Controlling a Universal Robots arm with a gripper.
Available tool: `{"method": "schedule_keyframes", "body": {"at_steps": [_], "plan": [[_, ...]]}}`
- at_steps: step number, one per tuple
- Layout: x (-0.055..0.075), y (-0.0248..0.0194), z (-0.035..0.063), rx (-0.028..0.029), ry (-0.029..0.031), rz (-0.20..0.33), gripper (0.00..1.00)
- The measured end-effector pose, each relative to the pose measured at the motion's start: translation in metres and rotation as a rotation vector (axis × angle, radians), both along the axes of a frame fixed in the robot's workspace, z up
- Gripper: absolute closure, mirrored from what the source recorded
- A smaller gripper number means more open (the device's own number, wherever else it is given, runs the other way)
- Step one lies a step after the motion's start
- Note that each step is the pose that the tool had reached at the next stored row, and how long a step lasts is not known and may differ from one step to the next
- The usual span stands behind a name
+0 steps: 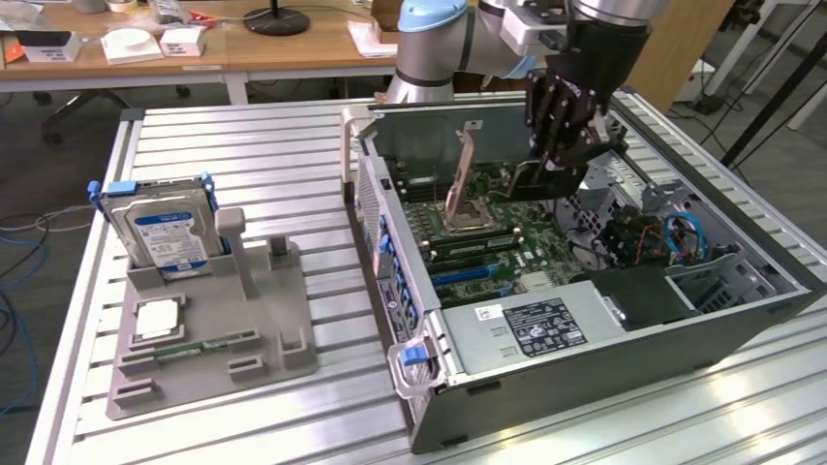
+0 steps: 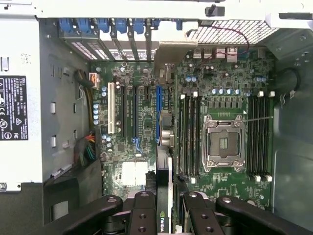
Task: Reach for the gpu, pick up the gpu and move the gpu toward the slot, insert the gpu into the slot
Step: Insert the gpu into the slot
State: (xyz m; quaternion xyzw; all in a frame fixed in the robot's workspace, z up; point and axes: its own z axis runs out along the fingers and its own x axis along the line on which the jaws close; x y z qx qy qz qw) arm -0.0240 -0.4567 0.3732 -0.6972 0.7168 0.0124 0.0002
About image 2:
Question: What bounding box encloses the silver chipset heatsink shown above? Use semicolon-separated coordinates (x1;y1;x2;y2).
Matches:
121;160;150;188

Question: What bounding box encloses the black chassis switch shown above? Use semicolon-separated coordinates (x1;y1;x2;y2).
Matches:
205;4;225;17

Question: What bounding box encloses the white power connector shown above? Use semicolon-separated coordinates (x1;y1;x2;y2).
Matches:
88;72;101;90

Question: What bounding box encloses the thin red wire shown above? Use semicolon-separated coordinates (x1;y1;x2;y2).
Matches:
211;23;250;53

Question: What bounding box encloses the black plastic shroud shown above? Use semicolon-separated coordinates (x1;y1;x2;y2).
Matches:
0;159;103;235

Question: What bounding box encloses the blue expansion slot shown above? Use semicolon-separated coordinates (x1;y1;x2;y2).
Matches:
155;84;163;147

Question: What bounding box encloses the white PCI expansion slot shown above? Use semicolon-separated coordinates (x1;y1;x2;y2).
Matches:
107;82;116;135

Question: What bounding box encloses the long black expansion slot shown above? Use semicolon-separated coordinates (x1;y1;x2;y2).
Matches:
118;84;126;139
131;85;142;157

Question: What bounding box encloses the open black PC case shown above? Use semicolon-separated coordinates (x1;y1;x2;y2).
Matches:
0;0;313;235

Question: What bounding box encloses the black-clipped RAM slot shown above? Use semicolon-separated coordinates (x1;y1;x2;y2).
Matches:
260;96;269;176
196;96;203;177
185;96;192;177
248;96;257;176

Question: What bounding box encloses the grey power supply unit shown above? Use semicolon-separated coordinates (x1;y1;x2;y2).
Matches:
0;17;90;193

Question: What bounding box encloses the green motherboard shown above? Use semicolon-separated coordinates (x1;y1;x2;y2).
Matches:
99;47;276;213

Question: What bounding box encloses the metal CPU socket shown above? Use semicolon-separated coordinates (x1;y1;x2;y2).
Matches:
202;114;246;173

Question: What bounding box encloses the thin socket locking lever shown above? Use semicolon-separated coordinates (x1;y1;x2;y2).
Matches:
243;116;274;122

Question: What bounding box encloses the multicolour power cable bundle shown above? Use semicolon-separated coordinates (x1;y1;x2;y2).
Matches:
73;70;98;167

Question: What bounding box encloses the black rating label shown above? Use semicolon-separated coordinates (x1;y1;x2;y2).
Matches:
0;75;29;141

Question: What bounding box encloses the white-clipped RAM slot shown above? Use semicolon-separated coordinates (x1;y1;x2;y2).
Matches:
179;94;186;176
265;91;276;182
254;91;265;182
190;92;199;184

